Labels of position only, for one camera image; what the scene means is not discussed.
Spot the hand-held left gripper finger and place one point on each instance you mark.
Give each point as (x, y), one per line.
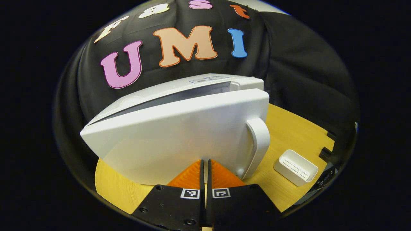
(202, 179)
(209, 181)

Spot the white microwave oven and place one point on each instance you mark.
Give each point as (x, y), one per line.
(176, 138)

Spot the small white tray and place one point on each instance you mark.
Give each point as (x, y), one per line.
(295, 166)

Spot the black backdrop cloth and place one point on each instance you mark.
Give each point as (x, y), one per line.
(305, 64)

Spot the black table edge bracket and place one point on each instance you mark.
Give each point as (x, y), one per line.
(325, 153)
(331, 135)

